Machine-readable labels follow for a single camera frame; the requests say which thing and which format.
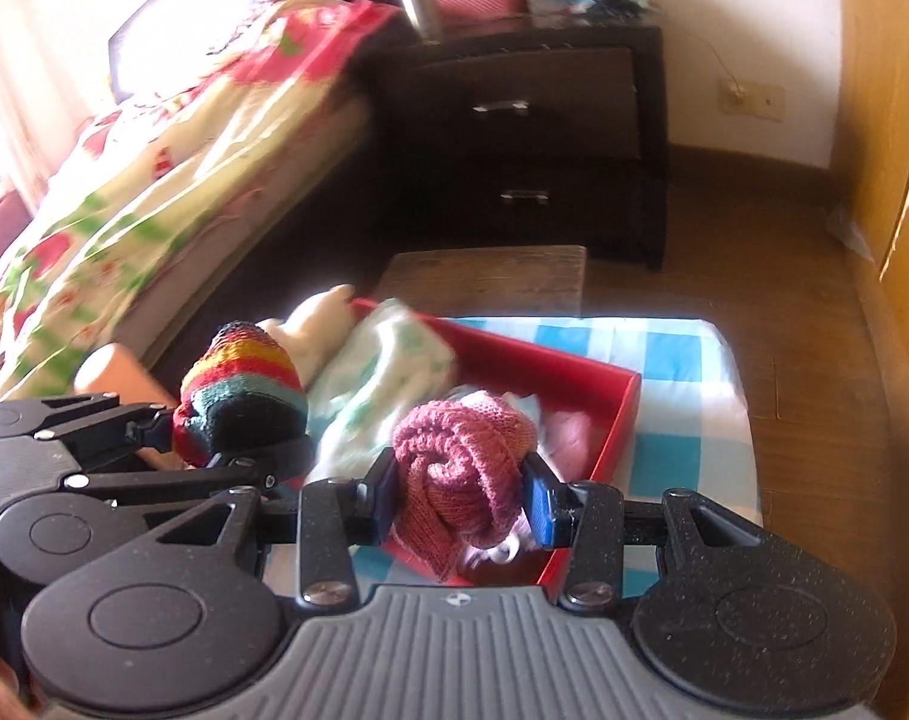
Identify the white and green cloth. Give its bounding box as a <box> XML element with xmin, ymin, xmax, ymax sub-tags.
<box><xmin>304</xmin><ymin>300</ymin><xmax>459</xmax><ymax>481</ymax></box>

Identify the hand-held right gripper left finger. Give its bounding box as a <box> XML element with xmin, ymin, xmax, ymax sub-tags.
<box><xmin>150</xmin><ymin>450</ymin><xmax>401</xmax><ymax>610</ymax></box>

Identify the orange plastic bottle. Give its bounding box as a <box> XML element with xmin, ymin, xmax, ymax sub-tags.
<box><xmin>74</xmin><ymin>343</ymin><xmax>178</xmax><ymax>470</ymax></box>

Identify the blue white checkered cloth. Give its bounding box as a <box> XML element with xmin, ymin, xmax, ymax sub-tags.
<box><xmin>263</xmin><ymin>315</ymin><xmax>763</xmax><ymax>601</ymax></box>

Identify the pink knitted sock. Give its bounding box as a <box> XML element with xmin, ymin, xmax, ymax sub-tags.
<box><xmin>390</xmin><ymin>401</ymin><xmax>536</xmax><ymax>582</ymax></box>

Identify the thin wall cable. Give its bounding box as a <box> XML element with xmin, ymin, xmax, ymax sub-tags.
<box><xmin>679</xmin><ymin>34</ymin><xmax>748</xmax><ymax>98</ymax></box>

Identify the dark wooden nightstand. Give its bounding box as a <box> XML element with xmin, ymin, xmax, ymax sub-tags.
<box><xmin>349</xmin><ymin>19</ymin><xmax>669</xmax><ymax>271</ymax></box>

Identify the rainbow striped knitted sock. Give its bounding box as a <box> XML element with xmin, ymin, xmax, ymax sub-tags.
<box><xmin>170</xmin><ymin>321</ymin><xmax>309</xmax><ymax>467</ymax></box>

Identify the red cardboard box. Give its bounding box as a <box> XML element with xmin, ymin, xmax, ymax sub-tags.
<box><xmin>349</xmin><ymin>298</ymin><xmax>643</xmax><ymax>590</ymax></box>

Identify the floral bed sheet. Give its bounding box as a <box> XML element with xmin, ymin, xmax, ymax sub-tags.
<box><xmin>0</xmin><ymin>0</ymin><xmax>410</xmax><ymax>402</ymax></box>

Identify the dark wooden bed frame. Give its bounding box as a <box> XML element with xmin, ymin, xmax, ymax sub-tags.
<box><xmin>109</xmin><ymin>0</ymin><xmax>403</xmax><ymax>398</ymax></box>

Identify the pink knit cloth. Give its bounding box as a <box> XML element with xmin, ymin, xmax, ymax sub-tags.
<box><xmin>533</xmin><ymin>409</ymin><xmax>598</xmax><ymax>477</ymax></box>

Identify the brown wooden stool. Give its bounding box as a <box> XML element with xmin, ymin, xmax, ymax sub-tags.
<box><xmin>371</xmin><ymin>244</ymin><xmax>586</xmax><ymax>320</ymax></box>

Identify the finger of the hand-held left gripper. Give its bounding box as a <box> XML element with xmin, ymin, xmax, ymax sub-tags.
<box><xmin>64</xmin><ymin>439</ymin><xmax>314</xmax><ymax>511</ymax></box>
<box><xmin>38</xmin><ymin>392</ymin><xmax>181</xmax><ymax>445</ymax></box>

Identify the beige wall outlet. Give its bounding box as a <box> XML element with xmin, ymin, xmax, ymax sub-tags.
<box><xmin>716</xmin><ymin>79</ymin><xmax>787</xmax><ymax>121</ymax></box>

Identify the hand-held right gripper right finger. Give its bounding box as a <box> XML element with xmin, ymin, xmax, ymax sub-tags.
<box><xmin>521</xmin><ymin>456</ymin><xmax>766</xmax><ymax>610</ymax></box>

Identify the light wooden wardrobe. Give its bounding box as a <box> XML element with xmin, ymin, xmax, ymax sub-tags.
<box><xmin>836</xmin><ymin>0</ymin><xmax>909</xmax><ymax>466</ymax></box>

